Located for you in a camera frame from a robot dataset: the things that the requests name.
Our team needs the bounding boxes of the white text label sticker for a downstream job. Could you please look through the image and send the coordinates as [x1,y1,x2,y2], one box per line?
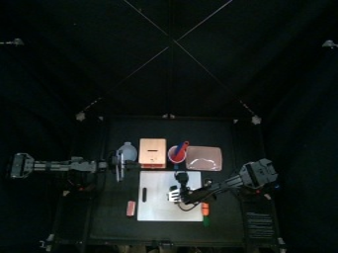
[244,211,276,243]

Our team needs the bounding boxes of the orange green toy carrot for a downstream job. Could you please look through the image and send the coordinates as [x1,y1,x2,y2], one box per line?
[200,202,211,228]

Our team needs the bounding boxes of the thin white cord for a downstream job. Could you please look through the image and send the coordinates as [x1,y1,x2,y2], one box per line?
[121,0,262,121]
[77,0,234,117]

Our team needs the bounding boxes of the pale grey bottle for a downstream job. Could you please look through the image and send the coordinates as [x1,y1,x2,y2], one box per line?
[117,141,139,163]

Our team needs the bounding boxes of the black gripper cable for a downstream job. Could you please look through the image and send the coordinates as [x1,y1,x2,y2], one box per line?
[175,200,198,212]

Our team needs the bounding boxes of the pink square plate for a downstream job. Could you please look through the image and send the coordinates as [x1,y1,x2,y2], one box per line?
[184,145,223,173]

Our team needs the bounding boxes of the pink rectangular toy piece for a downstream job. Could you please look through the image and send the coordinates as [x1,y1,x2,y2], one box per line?
[126,200,138,217]

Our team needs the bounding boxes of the black cloth backdrop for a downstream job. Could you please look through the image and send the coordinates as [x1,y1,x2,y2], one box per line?
[0,0,338,139]

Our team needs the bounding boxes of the light brown wooden box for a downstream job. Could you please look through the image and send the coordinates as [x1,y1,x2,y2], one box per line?
[138,137,168,170]

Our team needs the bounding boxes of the red ribbed cup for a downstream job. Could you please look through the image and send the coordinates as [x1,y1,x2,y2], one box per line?
[167,143,190,165]

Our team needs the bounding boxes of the white cutting board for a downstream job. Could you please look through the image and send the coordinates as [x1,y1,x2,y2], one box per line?
[136,170,204,222]

